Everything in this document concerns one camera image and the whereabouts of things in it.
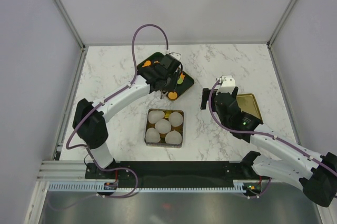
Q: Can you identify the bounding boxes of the gold tin lid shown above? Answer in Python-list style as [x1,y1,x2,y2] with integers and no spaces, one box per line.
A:
[236,93,263,122]

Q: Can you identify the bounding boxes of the silver metal tongs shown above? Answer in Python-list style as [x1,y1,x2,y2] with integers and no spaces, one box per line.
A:
[160,91,168,100]

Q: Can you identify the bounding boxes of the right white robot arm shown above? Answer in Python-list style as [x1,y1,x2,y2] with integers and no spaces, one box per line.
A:
[201,87,336,207]

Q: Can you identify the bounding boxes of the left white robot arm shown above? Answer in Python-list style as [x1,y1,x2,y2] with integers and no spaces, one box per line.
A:
[71,53,183,179]

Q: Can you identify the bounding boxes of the orange fish cookie left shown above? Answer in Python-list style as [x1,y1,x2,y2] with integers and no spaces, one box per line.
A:
[142,60,152,68]

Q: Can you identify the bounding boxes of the orange round biscuit front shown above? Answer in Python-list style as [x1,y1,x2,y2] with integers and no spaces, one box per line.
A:
[167,92,177,100]

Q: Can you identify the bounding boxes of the white paper cup top-left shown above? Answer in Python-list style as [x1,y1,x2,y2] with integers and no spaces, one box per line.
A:
[148,110,165,124]

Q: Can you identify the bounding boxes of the white paper cup top-right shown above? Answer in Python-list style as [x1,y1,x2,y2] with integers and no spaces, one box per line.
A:
[168,112,183,127]

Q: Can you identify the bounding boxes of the white paper cup centre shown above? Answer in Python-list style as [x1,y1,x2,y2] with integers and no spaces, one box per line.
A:
[155,119,171,134]

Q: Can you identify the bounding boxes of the square cookie tin box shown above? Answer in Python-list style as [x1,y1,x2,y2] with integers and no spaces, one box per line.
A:
[144,109,184,148]

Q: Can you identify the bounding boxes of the white paper cup bottom-right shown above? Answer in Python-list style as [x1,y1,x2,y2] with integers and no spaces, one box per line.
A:
[165,131,182,144]

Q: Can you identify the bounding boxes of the white paper cup bottom-left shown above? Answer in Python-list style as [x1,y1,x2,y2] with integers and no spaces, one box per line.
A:
[145,128,161,143]

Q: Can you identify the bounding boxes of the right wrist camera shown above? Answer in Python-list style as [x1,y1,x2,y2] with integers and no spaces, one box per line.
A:
[218,75,236,94]

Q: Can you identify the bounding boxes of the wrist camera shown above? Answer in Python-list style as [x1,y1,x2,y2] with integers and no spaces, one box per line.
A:
[169,52,181,61]
[218,75,236,94]

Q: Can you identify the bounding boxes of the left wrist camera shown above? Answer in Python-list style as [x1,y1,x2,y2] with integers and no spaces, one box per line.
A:
[169,52,181,61]

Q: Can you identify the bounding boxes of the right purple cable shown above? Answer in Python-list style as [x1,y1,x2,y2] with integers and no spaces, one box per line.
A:
[209,80,337,177]

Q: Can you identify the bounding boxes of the purple cable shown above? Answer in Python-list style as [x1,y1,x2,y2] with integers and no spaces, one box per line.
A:
[209,80,337,177]
[65,24,170,151]

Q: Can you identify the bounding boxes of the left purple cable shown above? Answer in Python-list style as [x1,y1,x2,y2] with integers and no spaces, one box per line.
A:
[65,24,170,151]

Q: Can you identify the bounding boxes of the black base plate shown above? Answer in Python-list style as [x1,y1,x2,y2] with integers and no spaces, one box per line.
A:
[84,161,272,190]

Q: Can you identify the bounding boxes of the white slotted cable duct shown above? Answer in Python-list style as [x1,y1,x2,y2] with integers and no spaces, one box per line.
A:
[48,181,246,193]

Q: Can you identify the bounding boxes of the left aluminium frame post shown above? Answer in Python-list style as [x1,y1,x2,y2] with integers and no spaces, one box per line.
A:
[53,0,86,51]

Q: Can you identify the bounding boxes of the aluminium frame post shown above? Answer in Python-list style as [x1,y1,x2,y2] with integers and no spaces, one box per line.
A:
[266,0,299,49]
[53,0,86,51]

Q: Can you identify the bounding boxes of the right aluminium frame post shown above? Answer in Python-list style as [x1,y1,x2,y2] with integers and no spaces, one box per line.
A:
[266,0,299,49]

